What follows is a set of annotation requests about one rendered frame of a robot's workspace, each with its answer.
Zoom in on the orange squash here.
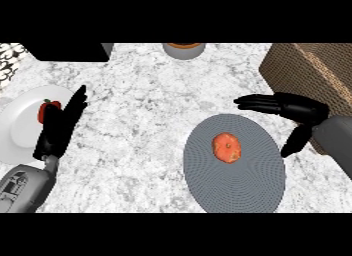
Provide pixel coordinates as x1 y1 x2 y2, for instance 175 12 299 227
211 132 244 164

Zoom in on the grey round placemat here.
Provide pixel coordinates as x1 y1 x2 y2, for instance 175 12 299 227
182 113 287 214

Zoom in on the grey pot with orange content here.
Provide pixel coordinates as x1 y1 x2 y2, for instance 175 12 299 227
161 43 207 61

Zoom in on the black appliance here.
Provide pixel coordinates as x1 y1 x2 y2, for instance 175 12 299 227
19 43 115 63

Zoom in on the white round plate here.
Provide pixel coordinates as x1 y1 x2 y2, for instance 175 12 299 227
0 84 79 166

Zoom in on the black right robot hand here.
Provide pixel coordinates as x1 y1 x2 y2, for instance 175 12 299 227
232 92 331 159

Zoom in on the red bell pepper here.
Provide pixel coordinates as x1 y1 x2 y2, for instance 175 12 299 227
37 98 64 125

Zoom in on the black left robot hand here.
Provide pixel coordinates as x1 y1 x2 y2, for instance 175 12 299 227
31 84 89 162

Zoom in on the brown wicker basket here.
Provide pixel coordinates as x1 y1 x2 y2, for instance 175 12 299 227
257 43 352 156

